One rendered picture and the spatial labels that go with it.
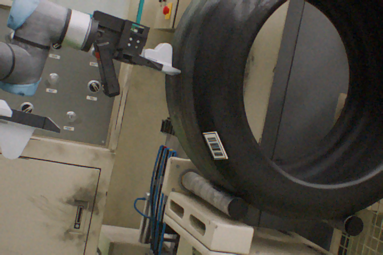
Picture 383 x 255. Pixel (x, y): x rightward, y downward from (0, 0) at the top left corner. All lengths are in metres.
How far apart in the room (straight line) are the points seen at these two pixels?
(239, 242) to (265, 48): 0.59
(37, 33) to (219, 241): 0.56
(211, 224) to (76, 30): 0.49
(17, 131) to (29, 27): 0.59
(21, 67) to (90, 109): 0.80
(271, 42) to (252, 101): 0.16
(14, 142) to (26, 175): 1.27
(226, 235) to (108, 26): 0.49
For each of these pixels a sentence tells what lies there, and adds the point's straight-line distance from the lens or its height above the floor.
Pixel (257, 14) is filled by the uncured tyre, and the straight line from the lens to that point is 1.50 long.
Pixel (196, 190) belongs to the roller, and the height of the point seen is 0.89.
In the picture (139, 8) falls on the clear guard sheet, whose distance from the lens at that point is 2.24.
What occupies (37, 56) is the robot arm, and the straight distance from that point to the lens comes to 1.49.
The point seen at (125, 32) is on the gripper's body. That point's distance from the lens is 1.51.
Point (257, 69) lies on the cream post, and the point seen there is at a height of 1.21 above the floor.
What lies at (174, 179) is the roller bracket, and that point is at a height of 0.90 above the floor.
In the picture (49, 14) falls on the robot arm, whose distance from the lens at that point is 1.49.
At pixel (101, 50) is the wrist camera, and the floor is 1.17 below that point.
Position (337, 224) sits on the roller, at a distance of 1.72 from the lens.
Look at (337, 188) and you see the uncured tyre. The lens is 1.60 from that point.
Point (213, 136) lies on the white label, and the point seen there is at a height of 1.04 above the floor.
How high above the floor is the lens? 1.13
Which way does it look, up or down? 3 degrees down
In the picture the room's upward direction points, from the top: 11 degrees clockwise
